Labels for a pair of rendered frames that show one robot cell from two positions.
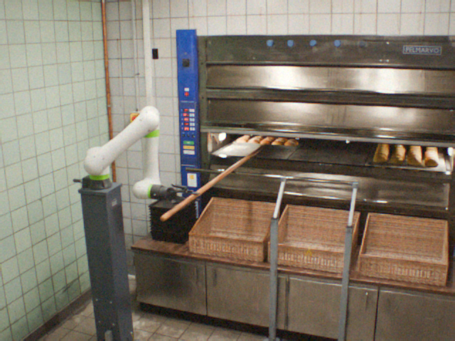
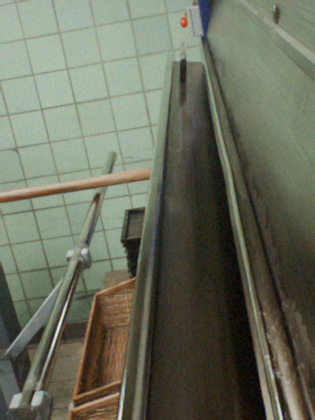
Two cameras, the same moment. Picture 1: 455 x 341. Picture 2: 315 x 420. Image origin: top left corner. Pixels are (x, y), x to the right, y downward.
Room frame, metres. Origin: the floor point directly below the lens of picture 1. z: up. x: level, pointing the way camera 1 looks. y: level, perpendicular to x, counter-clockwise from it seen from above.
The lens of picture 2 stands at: (3.05, -1.65, 1.70)
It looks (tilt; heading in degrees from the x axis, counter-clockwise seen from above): 21 degrees down; 74
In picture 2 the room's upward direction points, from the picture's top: 11 degrees counter-clockwise
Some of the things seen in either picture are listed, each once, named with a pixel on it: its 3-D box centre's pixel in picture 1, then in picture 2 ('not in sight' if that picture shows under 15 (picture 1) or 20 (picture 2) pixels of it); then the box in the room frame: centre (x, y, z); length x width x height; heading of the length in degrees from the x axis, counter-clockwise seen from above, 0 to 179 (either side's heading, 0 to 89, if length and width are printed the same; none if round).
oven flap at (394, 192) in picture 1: (322, 185); not in sight; (3.48, -0.72, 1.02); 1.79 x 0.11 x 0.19; 68
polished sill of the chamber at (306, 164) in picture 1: (323, 165); not in sight; (3.50, -0.73, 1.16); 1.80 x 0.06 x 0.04; 68
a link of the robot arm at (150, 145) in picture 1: (151, 165); not in sight; (2.99, 0.45, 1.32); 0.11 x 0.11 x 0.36; 68
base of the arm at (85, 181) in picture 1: (92, 181); not in sight; (2.97, 0.82, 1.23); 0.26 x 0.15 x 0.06; 72
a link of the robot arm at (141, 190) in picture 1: (143, 190); not in sight; (2.87, 0.48, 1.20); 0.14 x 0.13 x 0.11; 68
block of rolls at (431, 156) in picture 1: (406, 152); not in sight; (3.68, -1.42, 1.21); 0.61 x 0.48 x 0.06; 158
